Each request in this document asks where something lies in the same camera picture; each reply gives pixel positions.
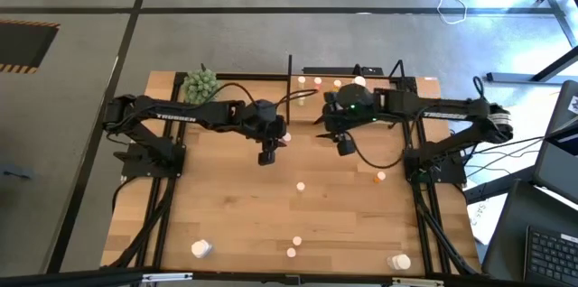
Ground silver metal bracket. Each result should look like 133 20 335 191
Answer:
391 276 446 287
141 272 194 284

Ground black desk leg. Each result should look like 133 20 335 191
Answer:
463 164 538 206

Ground dark laptop with keyboard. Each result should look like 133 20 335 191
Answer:
480 181 578 287

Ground white printed paper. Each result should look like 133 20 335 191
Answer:
467 182 509 245

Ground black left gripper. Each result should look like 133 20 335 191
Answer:
252 119 290 167

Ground grey closed laptop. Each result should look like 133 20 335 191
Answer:
534 79 578 194

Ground large white medicine bottle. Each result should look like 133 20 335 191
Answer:
387 254 413 272
190 239 213 261

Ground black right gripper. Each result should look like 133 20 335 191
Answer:
314 99 362 158

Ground green plant in patterned pot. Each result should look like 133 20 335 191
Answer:
182 68 222 106

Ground black cable bundle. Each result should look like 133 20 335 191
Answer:
107 173 177 273
413 187 480 275

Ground black floor mat yellow stripes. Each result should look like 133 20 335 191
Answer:
0 19 61 75

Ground black power strip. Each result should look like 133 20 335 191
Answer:
302 66 385 77

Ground black desk frame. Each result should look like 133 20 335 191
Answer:
485 0 578 84

